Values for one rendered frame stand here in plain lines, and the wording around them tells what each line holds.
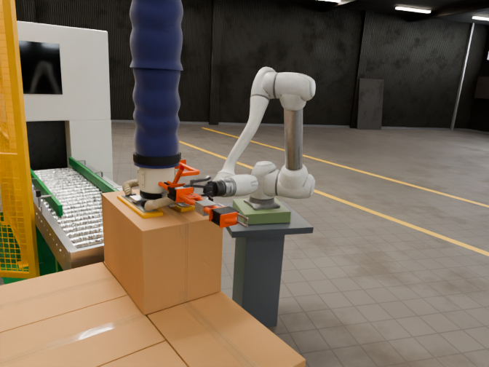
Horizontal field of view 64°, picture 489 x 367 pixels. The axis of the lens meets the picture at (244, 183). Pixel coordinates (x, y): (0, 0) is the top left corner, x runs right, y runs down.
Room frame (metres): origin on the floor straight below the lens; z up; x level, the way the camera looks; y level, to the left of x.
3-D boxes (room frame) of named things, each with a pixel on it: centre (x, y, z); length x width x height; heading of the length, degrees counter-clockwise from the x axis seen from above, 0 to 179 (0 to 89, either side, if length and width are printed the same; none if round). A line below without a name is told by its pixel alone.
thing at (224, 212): (1.38, 0.07, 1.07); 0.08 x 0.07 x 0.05; 38
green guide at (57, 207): (3.20, 1.81, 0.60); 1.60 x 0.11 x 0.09; 38
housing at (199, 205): (1.49, 0.15, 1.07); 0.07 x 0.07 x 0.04; 38
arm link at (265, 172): (2.33, -0.12, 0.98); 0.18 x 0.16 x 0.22; 71
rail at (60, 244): (2.88, 1.64, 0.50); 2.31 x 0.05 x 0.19; 38
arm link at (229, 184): (1.80, 0.09, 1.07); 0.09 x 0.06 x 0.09; 38
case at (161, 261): (1.86, 0.43, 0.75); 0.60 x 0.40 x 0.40; 36
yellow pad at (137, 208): (1.80, 0.51, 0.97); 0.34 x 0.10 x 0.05; 38
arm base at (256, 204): (2.36, -0.11, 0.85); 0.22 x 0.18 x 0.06; 24
